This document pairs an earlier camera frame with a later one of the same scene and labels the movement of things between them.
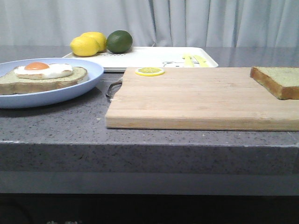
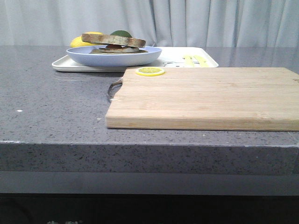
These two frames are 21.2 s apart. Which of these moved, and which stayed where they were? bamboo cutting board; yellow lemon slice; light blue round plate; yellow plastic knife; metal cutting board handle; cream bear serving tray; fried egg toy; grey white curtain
Moved: fried egg toy; light blue round plate
Stayed: metal cutting board handle; cream bear serving tray; yellow lemon slice; bamboo cutting board; yellow plastic knife; grey white curtain
